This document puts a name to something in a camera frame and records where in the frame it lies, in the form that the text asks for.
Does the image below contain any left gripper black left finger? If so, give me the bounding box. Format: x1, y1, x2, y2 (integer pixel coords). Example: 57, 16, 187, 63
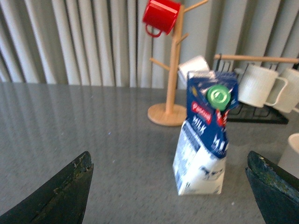
0, 151, 94, 224

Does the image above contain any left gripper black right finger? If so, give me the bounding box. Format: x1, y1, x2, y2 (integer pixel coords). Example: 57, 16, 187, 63
245, 151, 299, 224

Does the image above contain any white smiley face mug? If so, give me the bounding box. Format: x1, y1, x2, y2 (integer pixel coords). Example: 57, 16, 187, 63
278, 133, 299, 178

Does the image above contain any blue white milk carton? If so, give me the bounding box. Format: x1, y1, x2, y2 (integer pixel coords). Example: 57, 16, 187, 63
172, 71, 239, 196

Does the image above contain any cream ribbed mug right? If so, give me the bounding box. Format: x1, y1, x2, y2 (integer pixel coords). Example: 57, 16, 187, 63
273, 68, 299, 113

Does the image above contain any cream ribbed mug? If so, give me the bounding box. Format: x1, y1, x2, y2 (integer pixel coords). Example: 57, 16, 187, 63
238, 64, 288, 108
273, 68, 299, 113

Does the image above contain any cream ribbed mug left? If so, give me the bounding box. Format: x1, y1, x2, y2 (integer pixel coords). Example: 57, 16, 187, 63
238, 64, 288, 108

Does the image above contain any wooden mug tree stand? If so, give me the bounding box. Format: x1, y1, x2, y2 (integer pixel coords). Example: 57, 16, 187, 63
148, 0, 208, 126

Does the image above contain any white mug on tree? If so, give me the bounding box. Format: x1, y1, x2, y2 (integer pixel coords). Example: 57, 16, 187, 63
178, 56, 210, 82

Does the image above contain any grey pleated curtain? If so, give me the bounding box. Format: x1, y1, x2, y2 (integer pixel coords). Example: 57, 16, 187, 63
0, 0, 299, 88

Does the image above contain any red enamel mug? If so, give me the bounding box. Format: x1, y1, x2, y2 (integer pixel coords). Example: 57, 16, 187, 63
142, 0, 181, 38

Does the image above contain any black wire mug rack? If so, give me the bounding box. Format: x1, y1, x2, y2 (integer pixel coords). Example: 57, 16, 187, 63
214, 53, 299, 125

